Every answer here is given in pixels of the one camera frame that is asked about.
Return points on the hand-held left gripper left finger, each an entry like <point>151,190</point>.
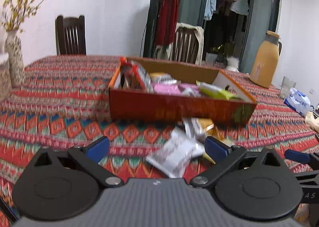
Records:
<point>98,148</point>

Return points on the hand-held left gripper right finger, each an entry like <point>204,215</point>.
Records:
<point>215,148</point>

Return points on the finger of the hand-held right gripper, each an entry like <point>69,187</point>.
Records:
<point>296,156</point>
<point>307,178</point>

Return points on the silver packet yellow-green edge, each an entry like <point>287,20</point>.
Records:
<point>208,158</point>

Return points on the white oat crisp packet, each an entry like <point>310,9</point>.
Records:
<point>199,127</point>
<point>174,154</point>
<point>160,77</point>

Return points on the orange cardboard box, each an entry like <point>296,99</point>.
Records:
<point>179,108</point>

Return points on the light green snack packet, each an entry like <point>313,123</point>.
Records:
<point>216,91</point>

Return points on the purple snack packet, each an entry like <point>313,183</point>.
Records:
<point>167,88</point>

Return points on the red silver chip bag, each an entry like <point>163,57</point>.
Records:
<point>134,74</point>

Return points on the beige round object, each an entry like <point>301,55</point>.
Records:
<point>312,121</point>

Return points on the blue white plastic bag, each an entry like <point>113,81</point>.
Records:
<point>297,101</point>

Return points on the glass cup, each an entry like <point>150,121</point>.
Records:
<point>286,87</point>

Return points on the white fluffy object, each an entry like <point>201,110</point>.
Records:
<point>233,63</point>

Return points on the yellow thermos jug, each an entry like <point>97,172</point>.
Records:
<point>265,62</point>

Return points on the brown slatted chair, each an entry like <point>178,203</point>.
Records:
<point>185,46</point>

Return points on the chair with cloth draped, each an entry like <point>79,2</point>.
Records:
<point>198,39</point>

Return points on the dark wooden chair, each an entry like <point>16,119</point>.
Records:
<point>71,36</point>

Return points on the clear seed jar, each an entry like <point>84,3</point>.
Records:
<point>3,77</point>

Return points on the floral ceramic vase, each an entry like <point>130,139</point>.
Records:
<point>15,59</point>

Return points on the dark framed glass door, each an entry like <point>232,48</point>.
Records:
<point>264,12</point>

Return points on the yellow flower sprigs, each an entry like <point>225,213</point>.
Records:
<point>22,7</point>

